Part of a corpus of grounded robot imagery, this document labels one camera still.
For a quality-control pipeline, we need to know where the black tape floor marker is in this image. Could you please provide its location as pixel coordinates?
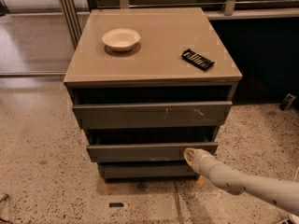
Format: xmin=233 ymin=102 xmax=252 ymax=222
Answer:
xmin=109 ymin=203 xmax=124 ymax=207

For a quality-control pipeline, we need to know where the metal shelf frame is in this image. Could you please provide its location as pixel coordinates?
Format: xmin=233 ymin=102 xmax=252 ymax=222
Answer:
xmin=53 ymin=0 xmax=299 ymax=49

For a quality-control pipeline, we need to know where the grey drawer cabinet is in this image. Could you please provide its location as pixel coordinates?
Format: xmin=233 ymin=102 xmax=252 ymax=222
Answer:
xmin=63 ymin=7 xmax=243 ymax=183

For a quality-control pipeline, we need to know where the grey drawer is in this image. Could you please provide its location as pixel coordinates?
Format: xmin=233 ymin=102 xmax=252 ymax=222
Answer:
xmin=87 ymin=138 xmax=218 ymax=162
xmin=98 ymin=162 xmax=197 ymax=179
xmin=73 ymin=101 xmax=232 ymax=129

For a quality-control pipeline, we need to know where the grey top drawer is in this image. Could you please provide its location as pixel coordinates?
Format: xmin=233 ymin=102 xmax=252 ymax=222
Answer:
xmin=73 ymin=101 xmax=232 ymax=129

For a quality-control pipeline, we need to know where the black snack bar package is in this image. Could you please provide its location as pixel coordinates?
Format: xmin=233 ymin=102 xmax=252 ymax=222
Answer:
xmin=181 ymin=49 xmax=214 ymax=71

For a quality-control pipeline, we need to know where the white ceramic bowl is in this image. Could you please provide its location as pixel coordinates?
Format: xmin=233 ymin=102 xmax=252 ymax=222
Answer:
xmin=102 ymin=28 xmax=141 ymax=52

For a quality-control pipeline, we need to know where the grey bottom drawer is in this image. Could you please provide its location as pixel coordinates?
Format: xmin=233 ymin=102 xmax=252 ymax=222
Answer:
xmin=98 ymin=162 xmax=197 ymax=179

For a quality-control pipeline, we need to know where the small grey floor bracket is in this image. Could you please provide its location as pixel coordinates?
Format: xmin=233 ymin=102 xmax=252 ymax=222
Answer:
xmin=279 ymin=93 xmax=296 ymax=111

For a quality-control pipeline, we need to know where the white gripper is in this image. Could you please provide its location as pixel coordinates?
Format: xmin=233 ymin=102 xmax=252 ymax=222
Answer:
xmin=183 ymin=148 xmax=218 ymax=175

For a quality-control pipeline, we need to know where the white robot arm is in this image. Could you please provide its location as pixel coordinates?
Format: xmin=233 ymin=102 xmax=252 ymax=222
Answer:
xmin=183 ymin=148 xmax=299 ymax=216

